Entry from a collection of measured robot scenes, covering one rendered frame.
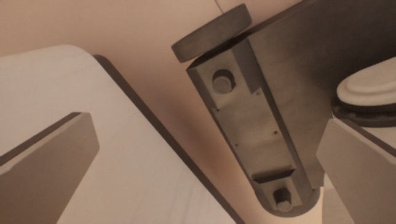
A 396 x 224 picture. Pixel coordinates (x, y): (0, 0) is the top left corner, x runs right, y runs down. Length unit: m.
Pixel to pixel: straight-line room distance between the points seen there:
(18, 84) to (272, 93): 0.50
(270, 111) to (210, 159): 0.40
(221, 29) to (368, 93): 0.27
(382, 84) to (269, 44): 0.20
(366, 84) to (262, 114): 0.20
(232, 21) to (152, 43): 0.31
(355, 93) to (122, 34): 0.62
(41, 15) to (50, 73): 0.38
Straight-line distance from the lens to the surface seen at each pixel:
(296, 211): 0.69
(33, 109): 0.47
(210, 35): 0.43
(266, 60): 0.47
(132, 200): 0.50
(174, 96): 0.70
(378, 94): 0.38
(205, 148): 0.79
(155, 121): 0.75
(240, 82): 0.43
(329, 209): 0.26
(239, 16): 0.46
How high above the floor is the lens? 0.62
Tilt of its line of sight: 61 degrees down
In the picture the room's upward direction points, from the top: 158 degrees counter-clockwise
